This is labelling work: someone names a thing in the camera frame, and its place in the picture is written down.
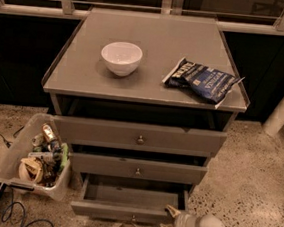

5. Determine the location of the clear plastic bin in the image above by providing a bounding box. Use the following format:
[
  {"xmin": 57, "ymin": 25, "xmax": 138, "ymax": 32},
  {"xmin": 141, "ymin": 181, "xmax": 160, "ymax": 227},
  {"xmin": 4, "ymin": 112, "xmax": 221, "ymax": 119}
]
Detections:
[{"xmin": 0, "ymin": 113, "xmax": 71, "ymax": 201}]

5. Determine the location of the grey middle drawer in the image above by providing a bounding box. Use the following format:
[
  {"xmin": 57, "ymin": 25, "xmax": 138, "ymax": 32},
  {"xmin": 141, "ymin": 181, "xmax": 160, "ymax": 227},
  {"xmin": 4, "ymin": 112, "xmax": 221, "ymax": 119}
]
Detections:
[{"xmin": 69, "ymin": 153, "xmax": 208, "ymax": 184}]

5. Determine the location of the blue chip bag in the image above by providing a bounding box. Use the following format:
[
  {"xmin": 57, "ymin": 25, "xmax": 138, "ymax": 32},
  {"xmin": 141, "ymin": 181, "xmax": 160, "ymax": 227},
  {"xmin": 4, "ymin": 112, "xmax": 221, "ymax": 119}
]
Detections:
[{"xmin": 162, "ymin": 57, "xmax": 243, "ymax": 108}]

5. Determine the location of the grey top drawer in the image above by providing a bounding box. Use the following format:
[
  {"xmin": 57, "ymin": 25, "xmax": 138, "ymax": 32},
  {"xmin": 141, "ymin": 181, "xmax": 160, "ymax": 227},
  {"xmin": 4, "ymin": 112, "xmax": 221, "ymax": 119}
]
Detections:
[{"xmin": 53, "ymin": 116, "xmax": 226, "ymax": 157}]

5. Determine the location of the can in bin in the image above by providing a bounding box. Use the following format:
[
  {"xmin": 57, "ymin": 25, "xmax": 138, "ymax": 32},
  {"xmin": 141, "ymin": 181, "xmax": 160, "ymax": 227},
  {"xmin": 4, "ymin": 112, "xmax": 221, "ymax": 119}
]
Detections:
[{"xmin": 42, "ymin": 123, "xmax": 57, "ymax": 143}]

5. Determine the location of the green packet in bin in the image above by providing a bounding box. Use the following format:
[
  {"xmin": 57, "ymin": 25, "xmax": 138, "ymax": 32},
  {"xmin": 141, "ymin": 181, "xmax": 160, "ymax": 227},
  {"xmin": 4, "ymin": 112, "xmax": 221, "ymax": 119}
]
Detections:
[{"xmin": 58, "ymin": 143, "xmax": 69, "ymax": 174}]

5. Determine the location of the grey bottom drawer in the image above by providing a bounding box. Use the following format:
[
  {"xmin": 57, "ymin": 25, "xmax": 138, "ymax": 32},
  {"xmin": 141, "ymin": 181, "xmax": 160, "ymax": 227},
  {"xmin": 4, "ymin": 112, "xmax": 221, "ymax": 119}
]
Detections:
[{"xmin": 71, "ymin": 173, "xmax": 191, "ymax": 224}]

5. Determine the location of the white ceramic bowl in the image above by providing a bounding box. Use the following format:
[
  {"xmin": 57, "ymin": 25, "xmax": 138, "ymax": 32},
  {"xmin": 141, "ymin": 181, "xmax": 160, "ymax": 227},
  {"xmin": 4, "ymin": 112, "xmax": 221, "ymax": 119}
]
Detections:
[{"xmin": 101, "ymin": 42, "xmax": 143, "ymax": 77}]

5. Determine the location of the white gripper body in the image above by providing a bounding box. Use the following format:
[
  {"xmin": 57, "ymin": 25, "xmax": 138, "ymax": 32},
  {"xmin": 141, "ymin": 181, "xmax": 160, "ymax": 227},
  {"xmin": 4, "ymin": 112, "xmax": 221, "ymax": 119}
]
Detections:
[{"xmin": 173, "ymin": 212, "xmax": 197, "ymax": 227}]

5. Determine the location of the grey drawer cabinet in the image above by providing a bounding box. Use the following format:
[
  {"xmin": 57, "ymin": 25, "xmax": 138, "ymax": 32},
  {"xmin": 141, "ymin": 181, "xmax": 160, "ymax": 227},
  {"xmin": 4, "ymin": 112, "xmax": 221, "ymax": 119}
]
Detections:
[{"xmin": 30, "ymin": 2, "xmax": 258, "ymax": 209}]

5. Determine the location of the grey drawer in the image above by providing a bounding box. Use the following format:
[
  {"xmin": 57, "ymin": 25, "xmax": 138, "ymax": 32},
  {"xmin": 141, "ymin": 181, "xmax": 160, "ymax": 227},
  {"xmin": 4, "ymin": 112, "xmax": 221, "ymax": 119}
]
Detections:
[
  {"xmin": 53, "ymin": 116, "xmax": 226, "ymax": 157},
  {"xmin": 71, "ymin": 173, "xmax": 191, "ymax": 224},
  {"xmin": 69, "ymin": 153, "xmax": 208, "ymax": 184}
]

